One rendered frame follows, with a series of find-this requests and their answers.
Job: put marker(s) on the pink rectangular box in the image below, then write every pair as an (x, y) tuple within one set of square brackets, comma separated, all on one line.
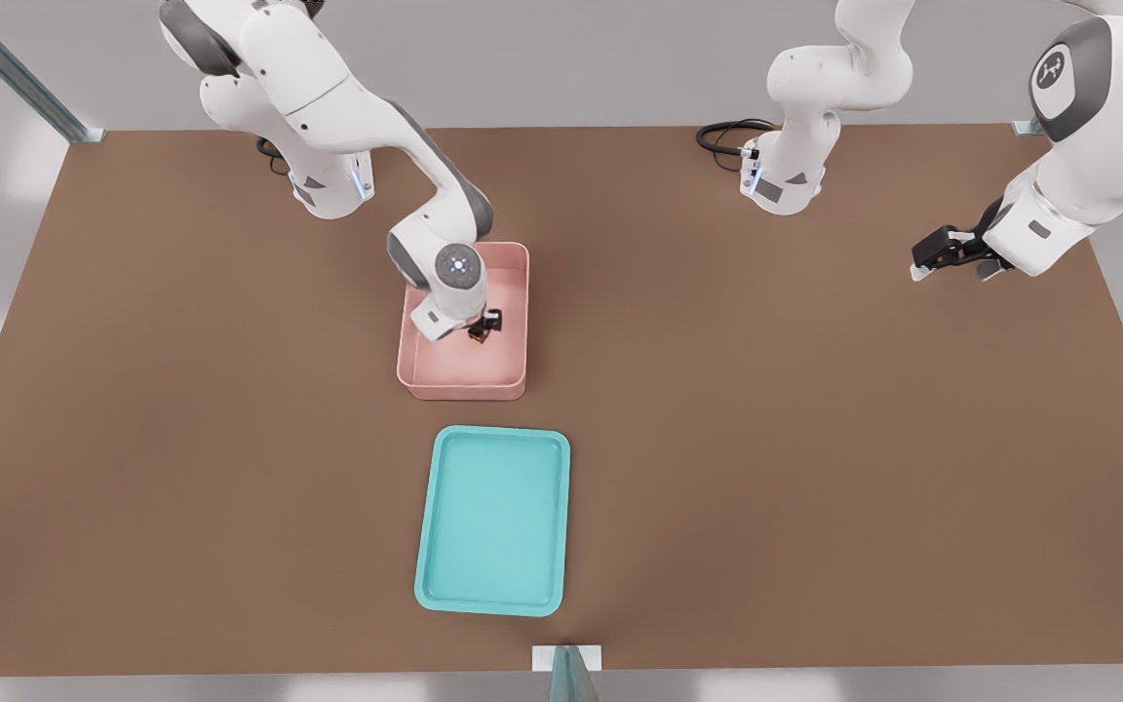
[(464, 375)]

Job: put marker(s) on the pale blue-green tray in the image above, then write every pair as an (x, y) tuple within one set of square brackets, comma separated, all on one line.
[(493, 522)]

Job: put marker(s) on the silver frame post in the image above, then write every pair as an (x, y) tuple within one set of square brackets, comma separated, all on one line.
[(569, 673), (11, 68), (1027, 127)]

